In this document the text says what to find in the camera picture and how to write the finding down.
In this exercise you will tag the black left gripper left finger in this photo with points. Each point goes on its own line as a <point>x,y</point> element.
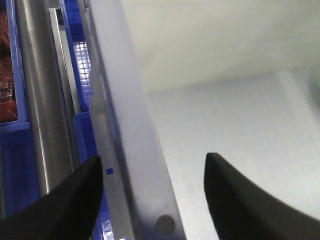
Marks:
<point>68,212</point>

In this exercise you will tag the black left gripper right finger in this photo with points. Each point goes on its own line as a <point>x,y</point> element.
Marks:
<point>241,210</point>

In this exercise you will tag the white plastic tote bin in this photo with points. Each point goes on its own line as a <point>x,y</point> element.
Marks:
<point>175,80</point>

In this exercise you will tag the blue bin near left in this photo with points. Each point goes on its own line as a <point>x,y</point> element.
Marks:
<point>18,173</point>

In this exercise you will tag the blue bin lower shelf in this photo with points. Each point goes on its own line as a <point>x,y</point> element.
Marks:
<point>81,66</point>

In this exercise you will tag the metal shelf rail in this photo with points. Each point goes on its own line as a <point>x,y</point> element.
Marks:
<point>44,93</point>

